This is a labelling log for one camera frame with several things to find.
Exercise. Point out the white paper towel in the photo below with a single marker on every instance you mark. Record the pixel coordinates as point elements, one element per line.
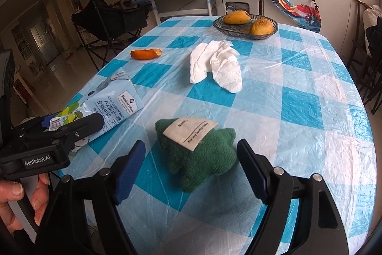
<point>223,69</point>

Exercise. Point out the green knitted toy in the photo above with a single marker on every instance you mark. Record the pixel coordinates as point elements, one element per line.
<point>203,159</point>

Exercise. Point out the blue checked tablecloth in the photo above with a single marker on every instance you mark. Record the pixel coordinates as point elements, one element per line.
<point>298,123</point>

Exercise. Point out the white sack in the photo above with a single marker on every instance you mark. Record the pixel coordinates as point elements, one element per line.
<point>373,16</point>

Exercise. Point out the black folding camp chair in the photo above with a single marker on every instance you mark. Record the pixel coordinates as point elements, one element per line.
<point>107,19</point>

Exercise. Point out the light blue milk carton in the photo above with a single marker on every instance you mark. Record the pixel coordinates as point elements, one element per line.
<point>119,105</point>

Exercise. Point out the dark wooden chair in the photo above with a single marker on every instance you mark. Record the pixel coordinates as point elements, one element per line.
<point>359,31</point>

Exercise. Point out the glass fruit dish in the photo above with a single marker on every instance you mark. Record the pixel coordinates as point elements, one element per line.
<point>238,31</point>

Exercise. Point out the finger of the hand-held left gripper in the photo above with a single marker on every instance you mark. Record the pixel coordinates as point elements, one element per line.
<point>83,125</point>
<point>32,125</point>

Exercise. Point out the orange citrus fruit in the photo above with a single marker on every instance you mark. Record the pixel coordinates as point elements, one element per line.
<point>261,27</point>

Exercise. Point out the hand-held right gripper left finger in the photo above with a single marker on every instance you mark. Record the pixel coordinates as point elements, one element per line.
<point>128,175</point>

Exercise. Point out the person's left hand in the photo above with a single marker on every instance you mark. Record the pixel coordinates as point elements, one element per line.
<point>10,213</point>

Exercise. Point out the small orange carrot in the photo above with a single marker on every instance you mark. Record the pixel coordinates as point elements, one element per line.
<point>146,54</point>

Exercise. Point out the yellow mango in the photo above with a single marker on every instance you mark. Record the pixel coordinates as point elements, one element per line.
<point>235,18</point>

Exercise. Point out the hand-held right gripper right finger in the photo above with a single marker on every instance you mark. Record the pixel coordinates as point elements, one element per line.
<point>253,175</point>

